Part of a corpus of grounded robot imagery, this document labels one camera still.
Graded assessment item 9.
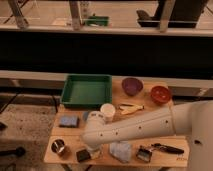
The black eraser block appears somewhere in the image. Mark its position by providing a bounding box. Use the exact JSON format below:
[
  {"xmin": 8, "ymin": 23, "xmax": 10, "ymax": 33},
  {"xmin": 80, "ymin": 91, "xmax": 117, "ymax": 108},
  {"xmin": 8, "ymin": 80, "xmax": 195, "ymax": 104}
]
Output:
[{"xmin": 76, "ymin": 149, "xmax": 91, "ymax": 162}]

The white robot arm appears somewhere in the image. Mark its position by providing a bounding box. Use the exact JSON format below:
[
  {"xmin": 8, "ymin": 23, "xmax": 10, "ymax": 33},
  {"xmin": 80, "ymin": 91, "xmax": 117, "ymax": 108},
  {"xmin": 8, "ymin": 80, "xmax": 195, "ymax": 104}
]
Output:
[{"xmin": 82, "ymin": 100, "xmax": 213, "ymax": 171}]

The white paper cup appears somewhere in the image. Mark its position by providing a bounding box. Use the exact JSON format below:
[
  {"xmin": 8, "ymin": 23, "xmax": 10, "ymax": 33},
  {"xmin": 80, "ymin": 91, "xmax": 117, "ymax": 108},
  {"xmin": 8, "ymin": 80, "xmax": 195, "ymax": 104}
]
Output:
[{"xmin": 100, "ymin": 103, "xmax": 116, "ymax": 122}]

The purple bowl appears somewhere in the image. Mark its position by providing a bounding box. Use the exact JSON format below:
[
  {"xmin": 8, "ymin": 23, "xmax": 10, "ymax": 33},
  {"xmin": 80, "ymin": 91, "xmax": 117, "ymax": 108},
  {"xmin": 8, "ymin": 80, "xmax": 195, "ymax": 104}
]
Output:
[{"xmin": 122, "ymin": 77, "xmax": 143, "ymax": 96}]

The green plastic tray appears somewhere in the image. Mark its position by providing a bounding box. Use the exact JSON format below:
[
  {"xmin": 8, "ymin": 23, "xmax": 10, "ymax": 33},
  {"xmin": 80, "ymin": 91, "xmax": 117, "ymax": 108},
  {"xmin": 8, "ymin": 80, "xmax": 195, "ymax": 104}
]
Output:
[{"xmin": 60, "ymin": 74, "xmax": 112, "ymax": 108}]

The blue small cup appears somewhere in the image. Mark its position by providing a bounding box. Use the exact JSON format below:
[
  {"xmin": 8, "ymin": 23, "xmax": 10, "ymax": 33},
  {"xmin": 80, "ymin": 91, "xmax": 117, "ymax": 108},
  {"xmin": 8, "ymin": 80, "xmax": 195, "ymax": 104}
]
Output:
[{"xmin": 83, "ymin": 111, "xmax": 90, "ymax": 122}]

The blue sponge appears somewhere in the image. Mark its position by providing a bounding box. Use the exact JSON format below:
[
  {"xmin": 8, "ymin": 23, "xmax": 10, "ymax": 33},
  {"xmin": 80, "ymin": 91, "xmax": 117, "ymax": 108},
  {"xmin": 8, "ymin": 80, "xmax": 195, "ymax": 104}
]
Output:
[{"xmin": 59, "ymin": 116, "xmax": 79, "ymax": 128}]

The red bowl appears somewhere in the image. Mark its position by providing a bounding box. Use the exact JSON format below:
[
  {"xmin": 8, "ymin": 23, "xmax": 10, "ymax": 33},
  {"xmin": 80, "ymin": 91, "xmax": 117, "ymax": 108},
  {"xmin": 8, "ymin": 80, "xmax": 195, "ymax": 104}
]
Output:
[{"xmin": 150, "ymin": 86, "xmax": 172, "ymax": 105}]

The light blue cloth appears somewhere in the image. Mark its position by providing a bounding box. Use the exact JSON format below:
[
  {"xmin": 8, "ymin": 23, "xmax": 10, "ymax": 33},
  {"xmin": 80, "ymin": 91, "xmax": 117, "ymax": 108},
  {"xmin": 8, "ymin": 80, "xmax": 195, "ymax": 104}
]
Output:
[{"xmin": 109, "ymin": 141, "xmax": 132, "ymax": 163}]

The green box on shelf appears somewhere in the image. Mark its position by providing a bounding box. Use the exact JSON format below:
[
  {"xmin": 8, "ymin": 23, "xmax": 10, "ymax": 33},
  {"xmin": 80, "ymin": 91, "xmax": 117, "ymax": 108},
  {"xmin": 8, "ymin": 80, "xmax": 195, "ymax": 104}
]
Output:
[{"xmin": 85, "ymin": 16, "xmax": 109, "ymax": 26}]

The metal tin cup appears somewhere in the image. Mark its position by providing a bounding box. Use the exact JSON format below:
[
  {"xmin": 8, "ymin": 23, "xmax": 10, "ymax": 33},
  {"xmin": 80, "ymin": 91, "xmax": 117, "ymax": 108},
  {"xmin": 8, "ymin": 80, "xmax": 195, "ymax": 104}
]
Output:
[{"xmin": 51, "ymin": 139, "xmax": 66, "ymax": 156}]

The dark object on shelf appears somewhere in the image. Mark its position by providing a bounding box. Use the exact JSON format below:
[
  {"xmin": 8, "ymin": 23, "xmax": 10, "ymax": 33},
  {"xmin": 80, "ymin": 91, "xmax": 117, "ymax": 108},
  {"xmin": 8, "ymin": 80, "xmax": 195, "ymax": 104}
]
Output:
[{"xmin": 136, "ymin": 0, "xmax": 209, "ymax": 28}]

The black handled tool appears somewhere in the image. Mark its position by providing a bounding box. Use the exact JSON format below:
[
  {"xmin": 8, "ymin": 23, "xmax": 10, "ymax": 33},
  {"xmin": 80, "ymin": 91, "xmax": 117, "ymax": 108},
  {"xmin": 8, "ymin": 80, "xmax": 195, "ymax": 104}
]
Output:
[{"xmin": 151, "ymin": 143, "xmax": 184, "ymax": 154}]

